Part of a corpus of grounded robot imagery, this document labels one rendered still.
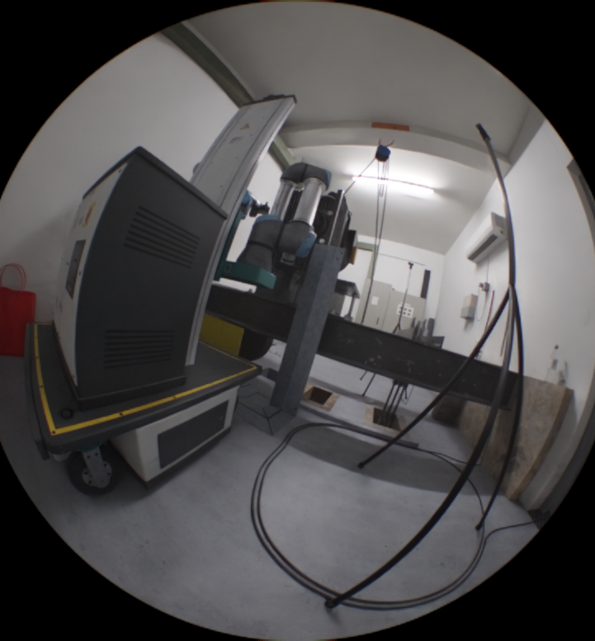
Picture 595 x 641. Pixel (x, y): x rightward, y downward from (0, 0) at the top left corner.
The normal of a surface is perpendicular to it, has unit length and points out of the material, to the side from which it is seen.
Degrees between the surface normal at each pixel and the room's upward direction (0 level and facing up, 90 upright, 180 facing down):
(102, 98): 90
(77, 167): 90
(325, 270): 90
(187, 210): 90
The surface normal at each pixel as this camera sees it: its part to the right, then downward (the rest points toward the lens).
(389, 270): -0.37, -0.07
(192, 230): 0.92, 0.28
